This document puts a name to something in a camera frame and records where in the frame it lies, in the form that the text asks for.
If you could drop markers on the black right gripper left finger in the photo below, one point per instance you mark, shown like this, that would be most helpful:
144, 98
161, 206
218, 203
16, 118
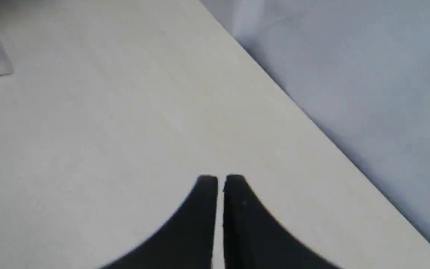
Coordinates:
185, 240

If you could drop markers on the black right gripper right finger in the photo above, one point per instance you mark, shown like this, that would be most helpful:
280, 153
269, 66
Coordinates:
253, 238

